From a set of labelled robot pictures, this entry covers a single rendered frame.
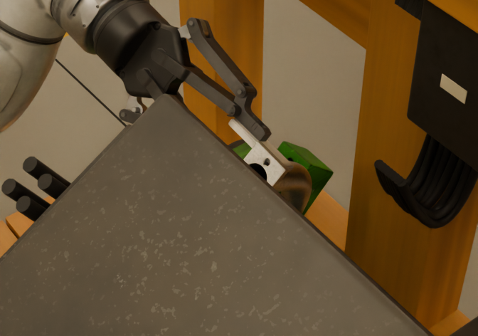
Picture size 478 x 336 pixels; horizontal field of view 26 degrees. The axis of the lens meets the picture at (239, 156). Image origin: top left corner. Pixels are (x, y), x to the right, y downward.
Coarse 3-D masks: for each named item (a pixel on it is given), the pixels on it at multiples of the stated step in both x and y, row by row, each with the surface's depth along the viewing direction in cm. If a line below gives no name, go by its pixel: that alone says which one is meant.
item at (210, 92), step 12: (156, 60) 102; (168, 60) 102; (180, 72) 101; (192, 72) 101; (192, 84) 101; (204, 84) 100; (216, 84) 102; (216, 96) 100; (228, 96) 100; (228, 108) 99; (240, 108) 99
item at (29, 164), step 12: (24, 168) 57; (36, 168) 57; (48, 168) 58; (12, 180) 57; (48, 180) 56; (60, 180) 59; (12, 192) 57; (24, 192) 57; (48, 192) 56; (60, 192) 57; (24, 204) 56; (36, 204) 56; (48, 204) 59; (36, 216) 56
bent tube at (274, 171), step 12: (252, 156) 96; (264, 156) 96; (264, 168) 96; (276, 168) 95; (300, 168) 102; (276, 180) 95; (288, 180) 99; (300, 180) 102; (288, 192) 105; (300, 192) 104; (300, 204) 107
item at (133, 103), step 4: (132, 96) 105; (128, 100) 105; (132, 100) 105; (136, 100) 105; (140, 100) 105; (128, 104) 105; (132, 104) 105; (136, 104) 105; (140, 104) 105; (128, 108) 105; (132, 108) 104; (136, 108) 104; (140, 108) 105; (144, 108) 105; (140, 112) 105
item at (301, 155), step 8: (288, 144) 125; (280, 152) 125; (288, 152) 125; (296, 152) 124; (304, 152) 126; (296, 160) 124; (304, 160) 123; (312, 160) 125; (320, 160) 128; (312, 168) 123; (320, 168) 124; (328, 168) 127; (312, 176) 124; (320, 176) 125; (328, 176) 126; (312, 184) 125; (320, 184) 126; (312, 192) 126; (312, 200) 127
